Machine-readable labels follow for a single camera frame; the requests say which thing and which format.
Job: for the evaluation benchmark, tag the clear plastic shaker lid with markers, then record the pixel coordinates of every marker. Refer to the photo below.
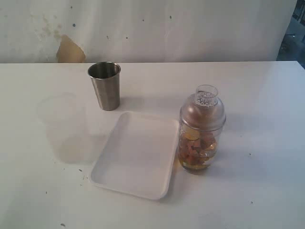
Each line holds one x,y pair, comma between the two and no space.
203,110

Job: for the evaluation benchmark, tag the clear plastic shaker cup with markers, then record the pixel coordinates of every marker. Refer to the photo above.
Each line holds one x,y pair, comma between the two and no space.
200,150

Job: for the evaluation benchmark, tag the stainless steel cup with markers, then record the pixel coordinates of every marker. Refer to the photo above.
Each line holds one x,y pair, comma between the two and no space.
105,78

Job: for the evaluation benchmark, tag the translucent plastic container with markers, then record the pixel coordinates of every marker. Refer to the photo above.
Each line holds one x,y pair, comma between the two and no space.
64,120

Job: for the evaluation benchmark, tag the white rectangular tray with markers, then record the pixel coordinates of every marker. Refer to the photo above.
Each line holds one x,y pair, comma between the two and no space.
138,155

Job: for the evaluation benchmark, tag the brown coins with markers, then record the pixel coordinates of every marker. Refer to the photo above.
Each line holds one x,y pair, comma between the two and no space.
197,150

